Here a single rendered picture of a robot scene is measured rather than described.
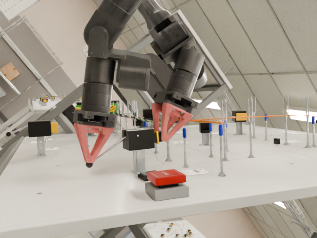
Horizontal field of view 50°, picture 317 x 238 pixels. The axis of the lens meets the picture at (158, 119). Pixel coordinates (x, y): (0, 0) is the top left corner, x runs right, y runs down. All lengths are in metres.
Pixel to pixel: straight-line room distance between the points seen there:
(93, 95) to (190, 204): 0.28
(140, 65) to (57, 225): 0.33
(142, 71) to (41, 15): 7.79
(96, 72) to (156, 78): 1.21
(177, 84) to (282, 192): 0.30
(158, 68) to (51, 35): 6.62
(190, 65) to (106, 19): 0.21
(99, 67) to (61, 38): 7.71
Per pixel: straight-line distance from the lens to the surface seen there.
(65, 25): 8.41
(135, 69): 0.66
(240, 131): 1.32
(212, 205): 0.53
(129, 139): 0.69
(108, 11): 0.63
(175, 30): 0.77
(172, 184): 0.54
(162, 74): 1.86
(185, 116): 0.72
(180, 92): 0.72
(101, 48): 0.64
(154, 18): 0.83
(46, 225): 0.48
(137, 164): 0.71
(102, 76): 0.66
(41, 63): 8.30
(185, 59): 0.74
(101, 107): 0.66
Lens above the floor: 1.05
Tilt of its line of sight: 12 degrees up
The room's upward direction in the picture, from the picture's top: 50 degrees clockwise
